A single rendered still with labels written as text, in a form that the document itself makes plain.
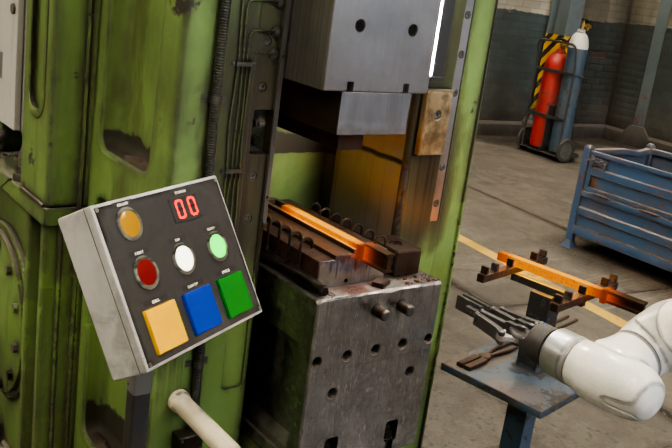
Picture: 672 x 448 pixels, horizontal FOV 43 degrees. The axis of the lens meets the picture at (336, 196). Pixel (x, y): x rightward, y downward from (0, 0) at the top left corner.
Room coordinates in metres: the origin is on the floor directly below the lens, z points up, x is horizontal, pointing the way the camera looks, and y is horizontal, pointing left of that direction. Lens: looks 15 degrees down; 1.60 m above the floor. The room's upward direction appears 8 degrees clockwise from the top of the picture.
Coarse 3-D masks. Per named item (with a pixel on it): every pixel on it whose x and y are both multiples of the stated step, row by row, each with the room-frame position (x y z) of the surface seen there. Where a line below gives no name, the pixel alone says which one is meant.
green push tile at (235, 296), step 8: (240, 272) 1.50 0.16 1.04; (216, 280) 1.44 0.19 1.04; (224, 280) 1.45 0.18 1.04; (232, 280) 1.47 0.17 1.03; (240, 280) 1.49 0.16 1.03; (224, 288) 1.44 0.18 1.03; (232, 288) 1.46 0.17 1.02; (240, 288) 1.48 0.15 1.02; (224, 296) 1.43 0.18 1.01; (232, 296) 1.45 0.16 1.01; (240, 296) 1.47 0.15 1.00; (248, 296) 1.49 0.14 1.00; (224, 304) 1.43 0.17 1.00; (232, 304) 1.44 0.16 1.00; (240, 304) 1.46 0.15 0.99; (248, 304) 1.48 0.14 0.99; (232, 312) 1.43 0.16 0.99; (240, 312) 1.45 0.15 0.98
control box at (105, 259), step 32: (160, 192) 1.42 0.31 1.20; (192, 192) 1.49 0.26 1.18; (64, 224) 1.29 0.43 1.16; (96, 224) 1.27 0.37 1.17; (160, 224) 1.39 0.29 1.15; (192, 224) 1.46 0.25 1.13; (224, 224) 1.53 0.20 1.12; (96, 256) 1.26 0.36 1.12; (128, 256) 1.29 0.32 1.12; (160, 256) 1.35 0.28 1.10; (224, 256) 1.49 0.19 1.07; (96, 288) 1.26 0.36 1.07; (128, 288) 1.26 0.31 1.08; (160, 288) 1.32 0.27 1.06; (192, 288) 1.38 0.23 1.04; (96, 320) 1.26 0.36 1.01; (128, 320) 1.23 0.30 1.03; (224, 320) 1.41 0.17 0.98; (128, 352) 1.23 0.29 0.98
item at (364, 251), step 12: (300, 216) 2.04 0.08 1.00; (312, 216) 2.04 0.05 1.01; (324, 228) 1.96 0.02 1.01; (336, 228) 1.97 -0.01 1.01; (348, 240) 1.89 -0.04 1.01; (360, 252) 1.84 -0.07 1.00; (372, 252) 1.83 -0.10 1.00; (384, 252) 1.80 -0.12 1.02; (372, 264) 1.82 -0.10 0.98; (384, 264) 1.79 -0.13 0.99
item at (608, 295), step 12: (504, 252) 2.16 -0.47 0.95; (516, 264) 2.11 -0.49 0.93; (528, 264) 2.09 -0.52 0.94; (540, 264) 2.09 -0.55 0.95; (552, 276) 2.04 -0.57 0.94; (564, 276) 2.02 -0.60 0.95; (576, 288) 1.99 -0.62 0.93; (588, 288) 1.97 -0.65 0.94; (600, 288) 1.97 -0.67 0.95; (612, 288) 1.96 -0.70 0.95; (600, 300) 1.94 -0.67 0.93; (612, 300) 1.94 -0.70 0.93; (624, 300) 1.92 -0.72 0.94; (636, 300) 1.90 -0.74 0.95; (636, 312) 1.89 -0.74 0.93
